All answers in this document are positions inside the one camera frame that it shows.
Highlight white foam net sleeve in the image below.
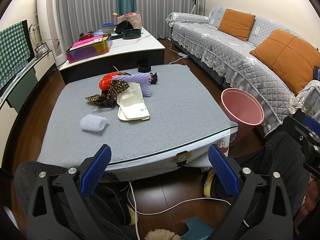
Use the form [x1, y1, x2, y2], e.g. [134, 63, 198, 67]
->
[80, 114, 108, 132]

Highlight brown patterned cloth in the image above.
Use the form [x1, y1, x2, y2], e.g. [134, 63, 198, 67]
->
[85, 79, 130, 108]

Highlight orange plastic bag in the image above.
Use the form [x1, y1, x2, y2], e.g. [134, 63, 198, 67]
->
[99, 72, 120, 91]

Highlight purple foam net sleeve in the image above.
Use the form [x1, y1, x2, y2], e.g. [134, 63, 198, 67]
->
[112, 73, 151, 97]

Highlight pink plastic trash bin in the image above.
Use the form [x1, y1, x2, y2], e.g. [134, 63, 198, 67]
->
[220, 88, 265, 145]

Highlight person's right hand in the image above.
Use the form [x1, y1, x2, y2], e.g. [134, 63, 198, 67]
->
[300, 174, 319, 216]

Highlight near orange cushion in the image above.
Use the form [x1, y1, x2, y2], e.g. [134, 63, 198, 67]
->
[250, 29, 320, 95]

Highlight orange cushion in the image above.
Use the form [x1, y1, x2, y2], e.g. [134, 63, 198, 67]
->
[250, 29, 320, 95]
[217, 9, 255, 42]

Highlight grey quilted sofa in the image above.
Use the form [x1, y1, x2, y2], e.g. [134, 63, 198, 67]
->
[166, 7, 319, 134]

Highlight tv cabinet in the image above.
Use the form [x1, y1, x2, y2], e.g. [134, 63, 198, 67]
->
[0, 49, 57, 140]

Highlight far orange cushion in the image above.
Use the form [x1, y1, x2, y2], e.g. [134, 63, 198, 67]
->
[217, 9, 255, 42]

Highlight colourful rectangular box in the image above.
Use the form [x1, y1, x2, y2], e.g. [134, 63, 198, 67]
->
[66, 35, 112, 63]

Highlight white marble coffee table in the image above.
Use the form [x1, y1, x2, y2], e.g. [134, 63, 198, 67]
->
[60, 28, 165, 84]

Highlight television with checked cover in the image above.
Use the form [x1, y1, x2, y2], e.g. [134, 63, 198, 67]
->
[0, 20, 35, 95]

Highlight stack of coloured bowls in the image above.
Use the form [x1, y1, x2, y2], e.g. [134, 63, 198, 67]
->
[101, 23, 115, 34]

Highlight black hat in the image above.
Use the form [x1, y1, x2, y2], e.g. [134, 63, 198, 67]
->
[115, 20, 133, 35]

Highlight white air conditioner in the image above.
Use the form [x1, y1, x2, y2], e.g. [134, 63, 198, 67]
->
[37, 0, 67, 66]

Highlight pink woven basket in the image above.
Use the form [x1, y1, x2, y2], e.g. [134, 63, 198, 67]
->
[117, 11, 142, 29]

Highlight grey curtains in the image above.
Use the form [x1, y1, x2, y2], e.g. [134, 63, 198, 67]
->
[56, 0, 205, 48]

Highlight white cable on floor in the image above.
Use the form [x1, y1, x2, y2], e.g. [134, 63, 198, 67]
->
[126, 180, 232, 240]

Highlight white power strip cable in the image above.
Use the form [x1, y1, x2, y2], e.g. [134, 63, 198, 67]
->
[167, 43, 189, 66]

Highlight photo frame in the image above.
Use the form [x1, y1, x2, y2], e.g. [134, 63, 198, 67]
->
[35, 42, 49, 54]

